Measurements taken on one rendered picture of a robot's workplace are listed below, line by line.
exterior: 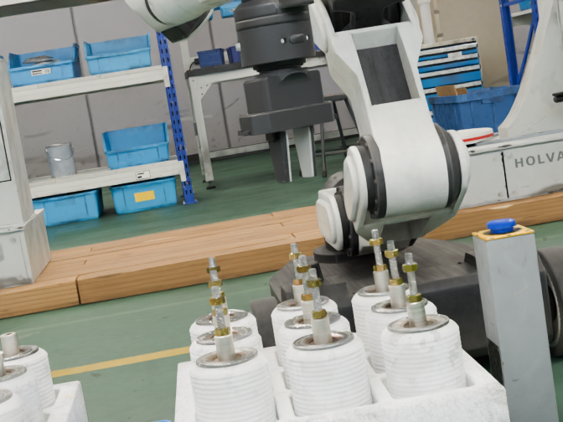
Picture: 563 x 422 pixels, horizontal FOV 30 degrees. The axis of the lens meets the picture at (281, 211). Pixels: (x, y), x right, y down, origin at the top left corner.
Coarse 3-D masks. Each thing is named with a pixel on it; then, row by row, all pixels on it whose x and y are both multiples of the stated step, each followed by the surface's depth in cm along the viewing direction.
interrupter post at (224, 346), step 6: (228, 336) 125; (216, 342) 126; (222, 342) 125; (228, 342) 125; (216, 348) 126; (222, 348) 125; (228, 348) 125; (234, 348) 126; (222, 354) 125; (228, 354) 125; (234, 354) 126; (222, 360) 125; (228, 360) 125
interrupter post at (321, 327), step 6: (312, 318) 127; (324, 318) 126; (312, 324) 126; (318, 324) 126; (324, 324) 126; (312, 330) 127; (318, 330) 126; (324, 330) 126; (330, 330) 127; (318, 336) 126; (324, 336) 126; (330, 336) 127; (318, 342) 126; (324, 342) 126
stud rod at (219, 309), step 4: (212, 288) 125; (216, 288) 125; (212, 292) 125; (216, 292) 125; (216, 296) 125; (216, 308) 125; (220, 308) 125; (216, 312) 125; (220, 312) 125; (216, 316) 126; (220, 316) 125; (224, 316) 126; (216, 320) 126; (220, 320) 125; (224, 320) 126; (220, 324) 126; (224, 324) 126; (220, 328) 126
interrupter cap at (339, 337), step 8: (304, 336) 130; (312, 336) 130; (336, 336) 128; (344, 336) 127; (352, 336) 126; (296, 344) 127; (304, 344) 126; (312, 344) 127; (320, 344) 126; (328, 344) 124; (336, 344) 124; (344, 344) 124
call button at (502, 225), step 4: (492, 220) 149; (496, 220) 148; (500, 220) 147; (504, 220) 147; (508, 220) 146; (512, 220) 146; (488, 224) 147; (492, 224) 146; (496, 224) 146; (500, 224) 146; (504, 224) 145; (508, 224) 146; (512, 224) 146; (488, 228) 147; (492, 228) 146; (496, 228) 146; (500, 228) 146; (504, 228) 146; (508, 228) 146; (512, 228) 147; (492, 232) 147; (496, 232) 146; (500, 232) 146; (504, 232) 146
